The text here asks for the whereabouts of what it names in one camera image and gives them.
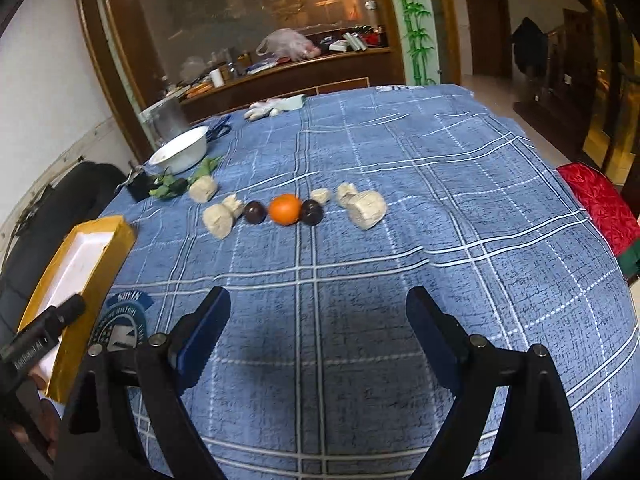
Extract green artificial leaves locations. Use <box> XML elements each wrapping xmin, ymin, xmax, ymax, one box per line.
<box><xmin>148</xmin><ymin>155</ymin><xmax>225</xmax><ymax>201</ymax></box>

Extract round blue logo sticker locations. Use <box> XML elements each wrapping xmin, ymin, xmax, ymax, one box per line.
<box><xmin>89</xmin><ymin>289</ymin><xmax>154</xmax><ymax>352</ymax></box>

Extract white paper cup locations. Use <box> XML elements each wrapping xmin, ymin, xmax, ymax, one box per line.
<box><xmin>208</xmin><ymin>68</ymin><xmax>224</xmax><ymax>88</ymax></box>

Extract white work gloves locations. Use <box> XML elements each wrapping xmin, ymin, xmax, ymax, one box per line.
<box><xmin>244</xmin><ymin>94</ymin><xmax>307</xmax><ymax>122</ymax></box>

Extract dark jacket on chair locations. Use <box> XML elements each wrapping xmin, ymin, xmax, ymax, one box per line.
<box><xmin>511</xmin><ymin>18</ymin><xmax>548</xmax><ymax>79</ymax></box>

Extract wooden counter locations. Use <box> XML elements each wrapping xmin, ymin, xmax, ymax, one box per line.
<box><xmin>180</xmin><ymin>48</ymin><xmax>406</xmax><ymax>124</ymax></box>

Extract dark plum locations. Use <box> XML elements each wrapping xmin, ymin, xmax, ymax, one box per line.
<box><xmin>243</xmin><ymin>200</ymin><xmax>268</xmax><ymax>224</ymax></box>
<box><xmin>299</xmin><ymin>200</ymin><xmax>324</xmax><ymax>226</ymax></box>

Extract blue plaid tablecloth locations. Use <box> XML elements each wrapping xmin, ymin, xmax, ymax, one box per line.
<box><xmin>89</xmin><ymin>84</ymin><xmax>640</xmax><ymax>480</ymax></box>

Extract large beige foam chunk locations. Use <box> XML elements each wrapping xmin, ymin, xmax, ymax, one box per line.
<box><xmin>346</xmin><ymin>190</ymin><xmax>387</xmax><ymax>231</ymax></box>

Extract black binder clip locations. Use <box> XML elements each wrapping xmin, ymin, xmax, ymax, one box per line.
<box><xmin>116</xmin><ymin>166</ymin><xmax>155</xmax><ymax>203</ymax></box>

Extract dark plum right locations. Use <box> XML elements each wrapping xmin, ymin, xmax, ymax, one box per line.
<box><xmin>299</xmin><ymin>200</ymin><xmax>324</xmax><ymax>226</ymax></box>

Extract blue scissors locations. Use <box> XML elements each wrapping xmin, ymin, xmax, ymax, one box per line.
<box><xmin>203</xmin><ymin>114</ymin><xmax>232</xmax><ymax>143</ymax></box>

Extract yellow cardboard box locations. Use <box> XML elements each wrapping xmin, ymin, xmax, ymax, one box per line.
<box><xmin>18</xmin><ymin>216</ymin><xmax>136</xmax><ymax>404</ymax></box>

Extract clear plastic jug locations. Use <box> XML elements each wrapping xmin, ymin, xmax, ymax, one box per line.
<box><xmin>139</xmin><ymin>96</ymin><xmax>189</xmax><ymax>144</ymax></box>

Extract small beige foam chunk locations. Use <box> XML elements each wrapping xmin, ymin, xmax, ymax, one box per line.
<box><xmin>309</xmin><ymin>188</ymin><xmax>332</xmax><ymax>206</ymax></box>

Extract white bowl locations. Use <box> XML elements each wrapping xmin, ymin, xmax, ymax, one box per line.
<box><xmin>149</xmin><ymin>126</ymin><xmax>208</xmax><ymax>174</ymax></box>

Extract orange mandarin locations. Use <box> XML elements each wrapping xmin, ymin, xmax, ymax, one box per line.
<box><xmin>268</xmin><ymin>194</ymin><xmax>302</xmax><ymax>226</ymax></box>

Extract beige foam cube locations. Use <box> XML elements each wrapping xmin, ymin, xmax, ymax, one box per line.
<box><xmin>189</xmin><ymin>176</ymin><xmax>218</xmax><ymax>204</ymax></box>

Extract pink plastic bag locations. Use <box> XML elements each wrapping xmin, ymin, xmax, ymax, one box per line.
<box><xmin>256</xmin><ymin>28</ymin><xmax>321</xmax><ymax>62</ymax></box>

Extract bamboo painted pillar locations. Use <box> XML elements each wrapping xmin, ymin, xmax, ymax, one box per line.
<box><xmin>393</xmin><ymin>0</ymin><xmax>440</xmax><ymax>86</ymax></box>

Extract dark plum left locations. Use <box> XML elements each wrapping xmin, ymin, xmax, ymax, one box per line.
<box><xmin>243</xmin><ymin>200</ymin><xmax>268</xmax><ymax>224</ymax></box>

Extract red quilted cushion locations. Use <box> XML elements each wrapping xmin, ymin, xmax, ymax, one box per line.
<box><xmin>558</xmin><ymin>162</ymin><xmax>639</xmax><ymax>280</ymax></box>

